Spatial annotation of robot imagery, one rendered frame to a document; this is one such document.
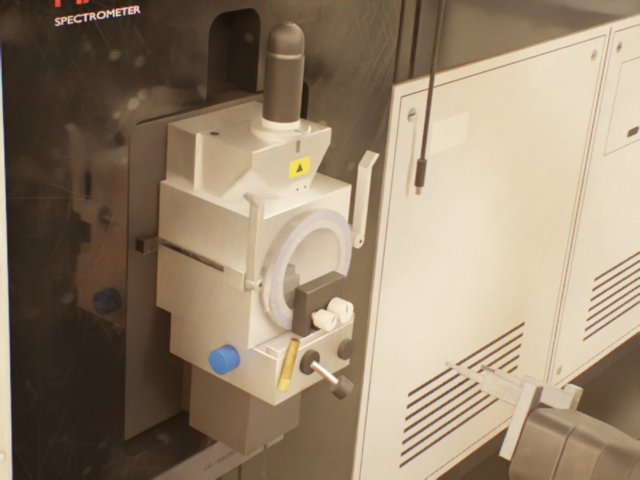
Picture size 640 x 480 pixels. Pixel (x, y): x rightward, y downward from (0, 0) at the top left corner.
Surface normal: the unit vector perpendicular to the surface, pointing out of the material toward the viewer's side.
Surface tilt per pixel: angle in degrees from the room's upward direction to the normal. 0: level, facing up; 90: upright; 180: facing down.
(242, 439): 90
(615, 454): 33
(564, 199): 90
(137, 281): 90
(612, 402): 0
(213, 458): 90
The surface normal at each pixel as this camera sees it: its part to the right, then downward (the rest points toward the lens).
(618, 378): 0.07, -0.91
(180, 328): -0.64, 0.26
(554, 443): -0.55, -0.13
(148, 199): 0.77, 0.30
